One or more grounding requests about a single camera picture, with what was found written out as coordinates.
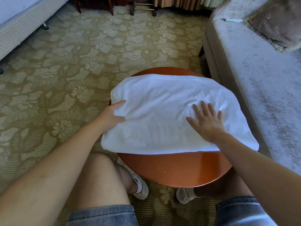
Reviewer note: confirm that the small white flat object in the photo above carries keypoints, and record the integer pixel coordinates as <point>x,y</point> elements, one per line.
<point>233,19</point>

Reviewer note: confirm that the person's left forearm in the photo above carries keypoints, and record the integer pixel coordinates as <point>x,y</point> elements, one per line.
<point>42,181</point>

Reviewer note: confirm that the dark wooden wall panel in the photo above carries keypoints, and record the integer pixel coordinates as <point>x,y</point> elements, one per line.
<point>120,1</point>

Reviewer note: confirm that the white sheer curtain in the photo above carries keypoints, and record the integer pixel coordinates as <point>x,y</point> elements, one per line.
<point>214,1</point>

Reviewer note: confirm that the grey velvet chaise sofa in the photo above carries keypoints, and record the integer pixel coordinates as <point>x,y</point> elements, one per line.
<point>254,73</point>

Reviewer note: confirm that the blue denim shorts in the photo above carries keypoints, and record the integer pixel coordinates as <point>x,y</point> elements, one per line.
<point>103,216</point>

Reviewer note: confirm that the dark wooden nightstand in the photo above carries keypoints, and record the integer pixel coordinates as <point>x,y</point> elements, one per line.
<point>94,2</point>

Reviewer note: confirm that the person's right forearm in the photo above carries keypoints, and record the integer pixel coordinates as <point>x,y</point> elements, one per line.
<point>263,176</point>

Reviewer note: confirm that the person's right leg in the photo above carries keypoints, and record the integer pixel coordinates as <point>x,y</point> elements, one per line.
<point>223,183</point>

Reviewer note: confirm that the white sneaker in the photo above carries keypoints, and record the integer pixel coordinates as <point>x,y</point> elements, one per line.
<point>138,183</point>
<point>186,195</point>

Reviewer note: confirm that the person's left hand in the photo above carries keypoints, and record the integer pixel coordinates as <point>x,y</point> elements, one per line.
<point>109,119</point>

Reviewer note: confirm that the black valet stand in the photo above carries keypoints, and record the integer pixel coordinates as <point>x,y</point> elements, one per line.
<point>143,7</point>

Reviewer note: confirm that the brown fringed cushion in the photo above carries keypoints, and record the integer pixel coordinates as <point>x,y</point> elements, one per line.
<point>280,23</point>

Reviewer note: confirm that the beige curtain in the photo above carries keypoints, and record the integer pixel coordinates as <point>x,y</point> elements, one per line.
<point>178,2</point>

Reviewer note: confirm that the white T-shirt dark print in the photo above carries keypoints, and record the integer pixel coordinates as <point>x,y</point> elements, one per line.
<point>169,115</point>

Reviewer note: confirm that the white bed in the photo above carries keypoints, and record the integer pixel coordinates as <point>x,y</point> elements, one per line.
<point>21,18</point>

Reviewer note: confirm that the person's right hand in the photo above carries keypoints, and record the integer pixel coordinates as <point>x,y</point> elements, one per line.
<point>207,124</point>

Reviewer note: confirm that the round wooden table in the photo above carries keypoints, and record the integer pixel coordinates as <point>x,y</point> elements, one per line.
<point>174,169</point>

